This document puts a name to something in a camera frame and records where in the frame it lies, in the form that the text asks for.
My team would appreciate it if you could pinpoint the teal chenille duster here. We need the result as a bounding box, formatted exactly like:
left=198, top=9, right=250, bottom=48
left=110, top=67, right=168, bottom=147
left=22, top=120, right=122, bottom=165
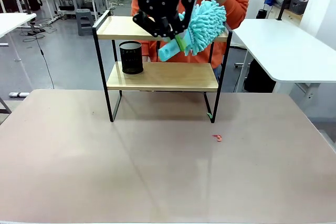
left=158, top=0, right=228, bottom=62

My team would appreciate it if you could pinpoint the black mesh pen holder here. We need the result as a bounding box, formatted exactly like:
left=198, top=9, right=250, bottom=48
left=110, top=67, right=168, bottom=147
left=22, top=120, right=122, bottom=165
left=119, top=40, right=144, bottom=75

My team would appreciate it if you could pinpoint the person's left forearm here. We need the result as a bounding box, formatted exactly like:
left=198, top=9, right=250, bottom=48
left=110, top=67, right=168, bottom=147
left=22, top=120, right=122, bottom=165
left=220, top=0, right=252, bottom=29

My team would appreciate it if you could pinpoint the two-tier wood metal shelf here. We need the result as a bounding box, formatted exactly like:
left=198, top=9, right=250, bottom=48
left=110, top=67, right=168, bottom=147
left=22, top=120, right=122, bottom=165
left=91, top=10, right=234, bottom=124

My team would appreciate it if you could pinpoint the person in orange hoodie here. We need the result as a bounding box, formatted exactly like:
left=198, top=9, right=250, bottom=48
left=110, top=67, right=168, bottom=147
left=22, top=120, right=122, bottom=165
left=130, top=0, right=252, bottom=78

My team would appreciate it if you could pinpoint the grey step stool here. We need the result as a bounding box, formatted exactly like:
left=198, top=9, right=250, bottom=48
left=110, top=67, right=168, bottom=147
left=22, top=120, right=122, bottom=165
left=76, top=8, right=95, bottom=36

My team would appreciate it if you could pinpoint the black bulky object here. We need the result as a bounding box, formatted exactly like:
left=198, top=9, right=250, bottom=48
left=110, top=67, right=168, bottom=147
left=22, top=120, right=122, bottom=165
left=243, top=58, right=276, bottom=93

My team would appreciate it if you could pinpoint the large white table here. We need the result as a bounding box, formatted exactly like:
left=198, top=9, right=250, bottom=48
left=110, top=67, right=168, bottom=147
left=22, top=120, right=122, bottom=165
left=232, top=18, right=336, bottom=101

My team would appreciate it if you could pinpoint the grey plastic crate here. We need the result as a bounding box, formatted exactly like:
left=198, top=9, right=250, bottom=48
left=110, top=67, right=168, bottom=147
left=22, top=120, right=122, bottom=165
left=288, top=0, right=309, bottom=15

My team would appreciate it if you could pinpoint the black backpack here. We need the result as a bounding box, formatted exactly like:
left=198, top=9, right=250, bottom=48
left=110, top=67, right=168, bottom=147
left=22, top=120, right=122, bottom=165
left=26, top=0, right=43, bottom=12

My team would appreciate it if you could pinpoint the white rounded desk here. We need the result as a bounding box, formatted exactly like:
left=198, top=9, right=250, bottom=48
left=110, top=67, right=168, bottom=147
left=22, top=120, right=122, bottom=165
left=0, top=13, right=37, bottom=63

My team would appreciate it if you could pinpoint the white power strip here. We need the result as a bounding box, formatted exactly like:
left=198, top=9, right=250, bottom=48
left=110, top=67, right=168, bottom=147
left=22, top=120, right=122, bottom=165
left=8, top=91, right=30, bottom=98

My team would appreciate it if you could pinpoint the black floor cable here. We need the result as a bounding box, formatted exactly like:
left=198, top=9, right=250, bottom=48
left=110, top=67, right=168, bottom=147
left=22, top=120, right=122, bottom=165
left=25, top=28, right=55, bottom=90

